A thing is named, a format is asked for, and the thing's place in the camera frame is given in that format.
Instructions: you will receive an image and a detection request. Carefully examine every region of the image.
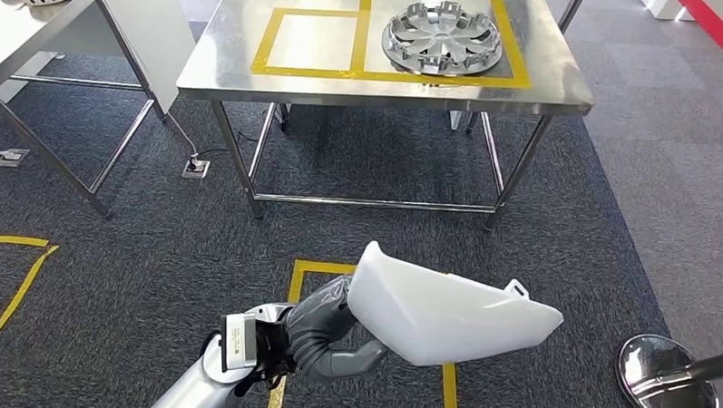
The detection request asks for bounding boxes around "stainless steel table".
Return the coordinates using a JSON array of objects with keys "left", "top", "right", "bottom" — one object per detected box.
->
[{"left": 0, "top": 0, "right": 171, "bottom": 224}]

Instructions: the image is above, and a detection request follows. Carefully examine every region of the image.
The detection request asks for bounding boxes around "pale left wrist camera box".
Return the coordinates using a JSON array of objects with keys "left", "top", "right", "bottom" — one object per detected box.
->
[{"left": 220, "top": 313, "right": 259, "bottom": 372}]

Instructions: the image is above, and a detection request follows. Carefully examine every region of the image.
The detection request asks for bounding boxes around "red barrier belt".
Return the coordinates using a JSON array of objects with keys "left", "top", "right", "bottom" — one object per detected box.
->
[{"left": 658, "top": 0, "right": 723, "bottom": 73}]

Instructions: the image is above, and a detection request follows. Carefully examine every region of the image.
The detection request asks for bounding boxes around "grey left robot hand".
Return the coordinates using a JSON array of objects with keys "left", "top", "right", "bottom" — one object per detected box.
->
[{"left": 283, "top": 272, "right": 390, "bottom": 382}]

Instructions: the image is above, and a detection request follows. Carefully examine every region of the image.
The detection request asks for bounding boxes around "chrome stanchion post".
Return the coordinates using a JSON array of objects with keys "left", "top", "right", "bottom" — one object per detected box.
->
[
  {"left": 615, "top": 331, "right": 723, "bottom": 408},
  {"left": 556, "top": 0, "right": 599, "bottom": 34}
]

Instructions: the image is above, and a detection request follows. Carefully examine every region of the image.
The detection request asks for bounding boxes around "white partition panel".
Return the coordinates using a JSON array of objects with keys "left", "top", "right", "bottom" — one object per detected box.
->
[
  {"left": 98, "top": 0, "right": 200, "bottom": 117},
  {"left": 0, "top": 50, "right": 64, "bottom": 105}
]

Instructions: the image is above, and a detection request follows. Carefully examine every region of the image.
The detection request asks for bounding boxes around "white plastic body panel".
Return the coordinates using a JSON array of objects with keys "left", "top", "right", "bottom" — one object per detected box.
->
[{"left": 345, "top": 234, "right": 566, "bottom": 371}]

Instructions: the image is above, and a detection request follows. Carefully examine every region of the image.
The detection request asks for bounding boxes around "silver wheel hubcap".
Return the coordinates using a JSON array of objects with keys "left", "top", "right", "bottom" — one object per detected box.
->
[{"left": 380, "top": 0, "right": 506, "bottom": 80}]

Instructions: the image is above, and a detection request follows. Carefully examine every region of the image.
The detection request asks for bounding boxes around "stainless steel workbench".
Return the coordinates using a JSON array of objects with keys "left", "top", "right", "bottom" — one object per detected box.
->
[{"left": 174, "top": 0, "right": 601, "bottom": 243}]

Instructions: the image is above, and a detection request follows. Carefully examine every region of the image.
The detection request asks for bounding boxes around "yellow tape on workbench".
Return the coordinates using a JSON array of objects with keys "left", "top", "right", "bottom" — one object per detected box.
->
[{"left": 247, "top": 0, "right": 532, "bottom": 101}]

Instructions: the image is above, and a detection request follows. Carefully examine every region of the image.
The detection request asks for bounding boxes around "yellow floor tape square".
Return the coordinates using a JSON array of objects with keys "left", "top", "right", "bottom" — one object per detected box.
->
[
  {"left": 0, "top": 231, "right": 63, "bottom": 361},
  {"left": 261, "top": 253, "right": 460, "bottom": 408}
]

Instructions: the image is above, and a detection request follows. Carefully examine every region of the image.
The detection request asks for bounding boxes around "floor power socket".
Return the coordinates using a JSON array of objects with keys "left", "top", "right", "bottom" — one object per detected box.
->
[
  {"left": 0, "top": 148, "right": 31, "bottom": 169},
  {"left": 181, "top": 159, "right": 211, "bottom": 180}
]

